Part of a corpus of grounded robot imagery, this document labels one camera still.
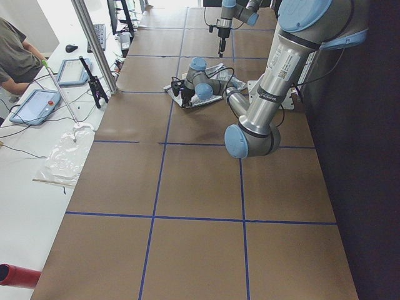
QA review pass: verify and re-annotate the navy white striped polo shirt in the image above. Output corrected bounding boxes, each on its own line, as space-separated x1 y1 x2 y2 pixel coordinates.
163 57 247 108

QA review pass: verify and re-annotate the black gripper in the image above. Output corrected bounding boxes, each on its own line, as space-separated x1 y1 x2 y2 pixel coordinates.
209 24 231 58
171 79 194 107

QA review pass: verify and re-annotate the blue teach pendant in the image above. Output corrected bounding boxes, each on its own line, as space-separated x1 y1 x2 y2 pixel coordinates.
57 59 89 87
9 89 61 126

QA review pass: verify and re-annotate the black keyboard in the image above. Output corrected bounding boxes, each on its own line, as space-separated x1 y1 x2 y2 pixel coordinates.
93 24 106 51

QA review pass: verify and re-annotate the black computer mouse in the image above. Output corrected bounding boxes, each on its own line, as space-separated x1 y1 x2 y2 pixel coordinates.
65 44 78 53

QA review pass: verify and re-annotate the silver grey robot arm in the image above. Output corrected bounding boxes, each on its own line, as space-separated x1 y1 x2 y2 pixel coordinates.
206 0 262 58
171 0 370 158

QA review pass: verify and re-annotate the person in grey shirt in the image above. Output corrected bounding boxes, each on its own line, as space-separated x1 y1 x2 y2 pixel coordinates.
1 18 46 96

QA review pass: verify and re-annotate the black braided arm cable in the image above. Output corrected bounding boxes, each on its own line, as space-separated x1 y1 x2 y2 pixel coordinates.
202 66 286 128

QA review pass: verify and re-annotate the far blue teach pendant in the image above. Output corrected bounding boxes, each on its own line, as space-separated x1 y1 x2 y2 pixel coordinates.
57 59 89 87

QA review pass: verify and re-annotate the red cylinder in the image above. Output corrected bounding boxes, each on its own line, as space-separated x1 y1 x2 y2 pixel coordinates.
1 264 41 289

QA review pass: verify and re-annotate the near blue teach pendant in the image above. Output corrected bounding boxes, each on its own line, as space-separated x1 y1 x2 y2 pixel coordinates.
9 89 61 126

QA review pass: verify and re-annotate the clear plastic bag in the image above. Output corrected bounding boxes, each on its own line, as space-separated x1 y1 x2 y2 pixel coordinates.
32 127 94 187

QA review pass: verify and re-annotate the metal rod with green tip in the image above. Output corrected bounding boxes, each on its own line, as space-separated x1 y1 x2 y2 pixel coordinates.
41 59 80 143

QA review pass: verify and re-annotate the aluminium frame post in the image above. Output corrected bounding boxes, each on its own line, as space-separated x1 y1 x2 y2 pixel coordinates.
71 0 118 95

